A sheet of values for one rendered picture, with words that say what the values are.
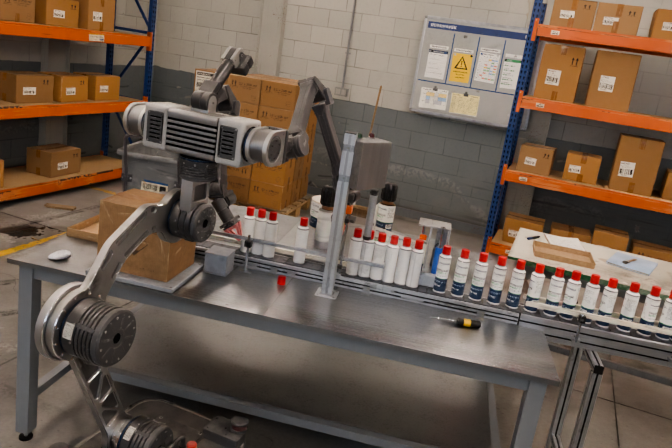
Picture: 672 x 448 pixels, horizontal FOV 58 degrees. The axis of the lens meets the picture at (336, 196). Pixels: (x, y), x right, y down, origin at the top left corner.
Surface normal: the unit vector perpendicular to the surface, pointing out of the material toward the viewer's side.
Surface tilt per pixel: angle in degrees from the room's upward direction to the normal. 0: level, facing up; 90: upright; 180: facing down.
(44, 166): 90
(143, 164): 93
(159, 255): 90
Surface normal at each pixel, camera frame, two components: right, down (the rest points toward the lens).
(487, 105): -0.37, 0.17
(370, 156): 0.68, 0.27
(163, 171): -0.06, 0.29
